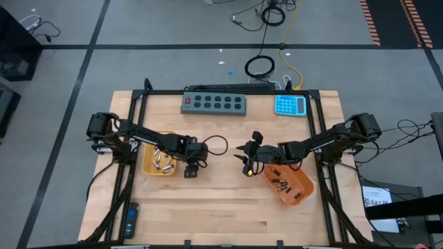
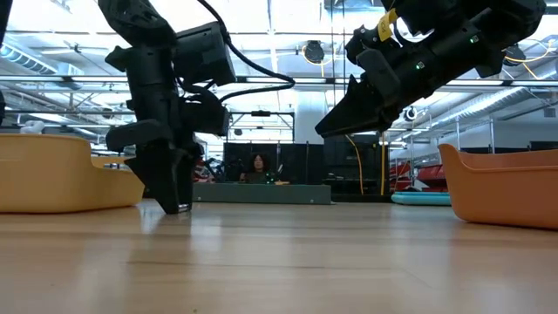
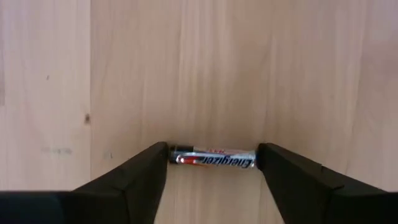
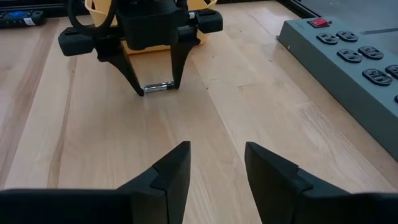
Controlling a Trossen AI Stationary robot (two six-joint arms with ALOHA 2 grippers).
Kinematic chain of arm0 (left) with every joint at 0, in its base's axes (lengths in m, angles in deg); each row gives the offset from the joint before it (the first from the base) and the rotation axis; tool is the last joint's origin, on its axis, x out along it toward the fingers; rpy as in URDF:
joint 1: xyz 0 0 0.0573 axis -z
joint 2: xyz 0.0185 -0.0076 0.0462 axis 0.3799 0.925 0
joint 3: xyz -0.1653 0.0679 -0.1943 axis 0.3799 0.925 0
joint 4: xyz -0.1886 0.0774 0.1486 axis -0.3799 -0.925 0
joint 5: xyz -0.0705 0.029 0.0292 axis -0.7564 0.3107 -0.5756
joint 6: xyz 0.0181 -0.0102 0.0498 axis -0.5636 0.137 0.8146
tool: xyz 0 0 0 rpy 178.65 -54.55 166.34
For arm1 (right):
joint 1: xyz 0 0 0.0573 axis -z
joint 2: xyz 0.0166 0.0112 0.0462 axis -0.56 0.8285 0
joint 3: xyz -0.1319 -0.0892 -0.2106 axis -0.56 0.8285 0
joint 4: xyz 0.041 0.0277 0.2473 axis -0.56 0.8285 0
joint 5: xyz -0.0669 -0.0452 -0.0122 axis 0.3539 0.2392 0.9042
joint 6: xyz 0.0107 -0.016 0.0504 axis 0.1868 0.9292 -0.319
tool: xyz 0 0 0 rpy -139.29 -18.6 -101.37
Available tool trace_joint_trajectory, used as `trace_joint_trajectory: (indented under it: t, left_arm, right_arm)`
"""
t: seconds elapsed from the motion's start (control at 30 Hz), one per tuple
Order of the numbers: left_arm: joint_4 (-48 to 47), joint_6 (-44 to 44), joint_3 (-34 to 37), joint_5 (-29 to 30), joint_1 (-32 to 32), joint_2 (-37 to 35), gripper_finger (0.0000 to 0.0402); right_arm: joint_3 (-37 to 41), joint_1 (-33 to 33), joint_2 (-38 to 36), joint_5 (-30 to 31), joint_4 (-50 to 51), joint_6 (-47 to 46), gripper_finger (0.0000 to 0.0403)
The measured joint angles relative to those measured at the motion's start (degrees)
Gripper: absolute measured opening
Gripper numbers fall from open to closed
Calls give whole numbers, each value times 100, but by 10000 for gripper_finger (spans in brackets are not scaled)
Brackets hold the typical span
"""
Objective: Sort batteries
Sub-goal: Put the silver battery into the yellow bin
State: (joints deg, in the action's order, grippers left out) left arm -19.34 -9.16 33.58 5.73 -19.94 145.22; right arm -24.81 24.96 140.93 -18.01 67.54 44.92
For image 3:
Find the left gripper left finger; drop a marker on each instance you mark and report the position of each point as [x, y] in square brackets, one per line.
[118, 202]

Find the silver Energizer AAA battery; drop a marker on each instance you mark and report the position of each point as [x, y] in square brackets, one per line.
[214, 158]

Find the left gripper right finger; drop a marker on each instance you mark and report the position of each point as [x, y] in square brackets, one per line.
[311, 199]

